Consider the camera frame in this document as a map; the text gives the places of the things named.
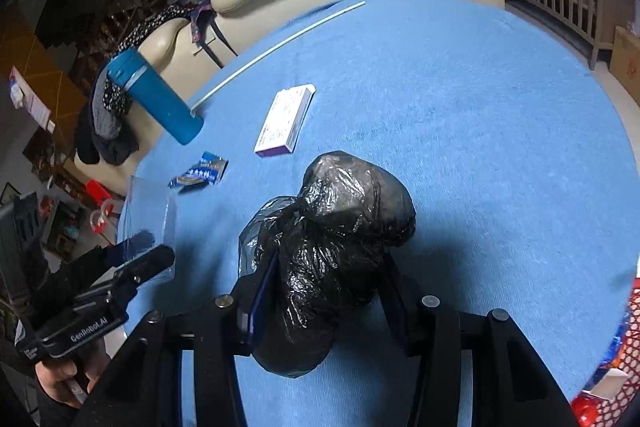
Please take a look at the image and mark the red plastic basket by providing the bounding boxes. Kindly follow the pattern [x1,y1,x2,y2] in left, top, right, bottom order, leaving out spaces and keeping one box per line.
[570,277,640,427]

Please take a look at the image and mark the clear plastic package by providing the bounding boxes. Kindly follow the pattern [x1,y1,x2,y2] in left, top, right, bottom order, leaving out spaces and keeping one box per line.
[118,176,177,250]

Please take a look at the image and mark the blue foil wrapper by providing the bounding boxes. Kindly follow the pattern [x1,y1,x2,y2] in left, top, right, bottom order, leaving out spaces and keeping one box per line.
[168,152,228,188]

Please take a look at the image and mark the red white stool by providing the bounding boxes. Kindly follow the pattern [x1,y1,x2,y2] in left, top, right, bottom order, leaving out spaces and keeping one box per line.
[85,180,124,235]

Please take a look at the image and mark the left hand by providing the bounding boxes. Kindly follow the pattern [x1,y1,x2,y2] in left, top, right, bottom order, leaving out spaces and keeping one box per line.
[35,339,111,409]

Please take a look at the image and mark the patterned strap bag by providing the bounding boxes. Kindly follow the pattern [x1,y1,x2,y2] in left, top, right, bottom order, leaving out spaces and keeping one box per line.
[190,1,238,68]

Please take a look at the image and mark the black plastic bag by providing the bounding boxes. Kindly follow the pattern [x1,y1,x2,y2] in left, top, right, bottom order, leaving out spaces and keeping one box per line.
[239,150,416,378]

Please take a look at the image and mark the white thin rod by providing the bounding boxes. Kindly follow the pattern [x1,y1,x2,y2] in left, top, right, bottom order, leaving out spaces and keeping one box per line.
[190,0,366,116]

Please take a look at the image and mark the clothes pile on sofa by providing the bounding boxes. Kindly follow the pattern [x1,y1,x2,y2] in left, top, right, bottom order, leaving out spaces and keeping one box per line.
[74,5,190,166]

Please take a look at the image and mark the blue table cloth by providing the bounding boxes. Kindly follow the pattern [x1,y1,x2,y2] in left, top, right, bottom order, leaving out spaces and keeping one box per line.
[128,0,639,397]

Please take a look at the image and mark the white purple cardboard box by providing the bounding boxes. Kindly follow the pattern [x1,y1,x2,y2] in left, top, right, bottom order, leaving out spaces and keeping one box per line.
[254,84,316,157]

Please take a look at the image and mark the blue thermos bottle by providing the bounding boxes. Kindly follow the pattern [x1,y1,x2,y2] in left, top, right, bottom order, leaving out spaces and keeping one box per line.
[106,49,204,145]

